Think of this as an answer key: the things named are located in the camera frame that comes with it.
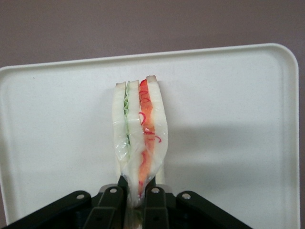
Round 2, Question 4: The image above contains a triangle sandwich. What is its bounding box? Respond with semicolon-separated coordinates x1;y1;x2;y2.
111;75;170;229

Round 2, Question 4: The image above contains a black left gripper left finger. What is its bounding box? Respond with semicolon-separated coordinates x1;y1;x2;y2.
9;176;128;229

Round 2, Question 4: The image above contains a cream plastic tray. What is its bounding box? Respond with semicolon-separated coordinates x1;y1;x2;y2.
0;42;300;227

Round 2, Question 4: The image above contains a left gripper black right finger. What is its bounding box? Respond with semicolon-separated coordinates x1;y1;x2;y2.
142;177;253;229

